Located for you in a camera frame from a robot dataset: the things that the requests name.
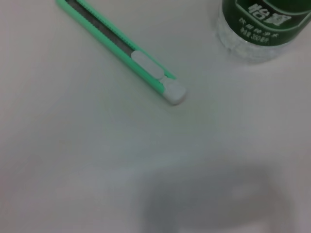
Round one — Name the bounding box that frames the green utility knife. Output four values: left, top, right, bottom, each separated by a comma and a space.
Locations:
55, 0, 187, 105

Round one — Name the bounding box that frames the clear green-label water bottle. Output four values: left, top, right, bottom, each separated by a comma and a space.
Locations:
215, 0, 311, 65

